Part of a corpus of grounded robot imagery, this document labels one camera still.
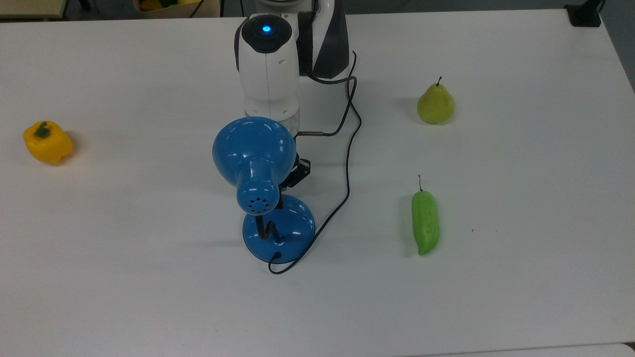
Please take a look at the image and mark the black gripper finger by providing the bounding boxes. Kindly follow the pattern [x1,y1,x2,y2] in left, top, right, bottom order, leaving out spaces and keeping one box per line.
[278,171,301,191]

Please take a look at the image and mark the blue desk lamp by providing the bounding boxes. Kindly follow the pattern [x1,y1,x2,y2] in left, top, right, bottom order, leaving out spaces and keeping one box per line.
[212,116,317,263]

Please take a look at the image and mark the green chili pepper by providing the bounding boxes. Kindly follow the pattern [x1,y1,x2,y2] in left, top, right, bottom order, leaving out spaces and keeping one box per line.
[411,175,441,256]

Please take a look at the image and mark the yellow-green pear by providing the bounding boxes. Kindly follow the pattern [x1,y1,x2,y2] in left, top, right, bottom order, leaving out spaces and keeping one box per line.
[417,76,456,125]

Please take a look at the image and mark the bin with yellow items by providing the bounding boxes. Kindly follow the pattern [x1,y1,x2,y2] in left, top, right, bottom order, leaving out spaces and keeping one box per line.
[133,0,221,19]

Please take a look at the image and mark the yellow bell pepper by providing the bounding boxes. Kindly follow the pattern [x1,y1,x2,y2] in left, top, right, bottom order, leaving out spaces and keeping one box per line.
[23,120,74,166]

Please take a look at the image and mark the wooden side table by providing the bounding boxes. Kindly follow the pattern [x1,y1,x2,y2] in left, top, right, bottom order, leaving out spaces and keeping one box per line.
[0,0,68,20]

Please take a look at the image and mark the black table clamp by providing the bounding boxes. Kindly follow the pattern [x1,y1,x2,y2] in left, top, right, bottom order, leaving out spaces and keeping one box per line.
[564,0,603,28]

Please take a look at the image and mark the dark lamp power cable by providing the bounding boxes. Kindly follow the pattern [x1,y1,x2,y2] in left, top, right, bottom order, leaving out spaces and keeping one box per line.
[268,51,363,275]

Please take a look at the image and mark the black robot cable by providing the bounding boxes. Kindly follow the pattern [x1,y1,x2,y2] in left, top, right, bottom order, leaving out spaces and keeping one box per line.
[297,69,359,137]

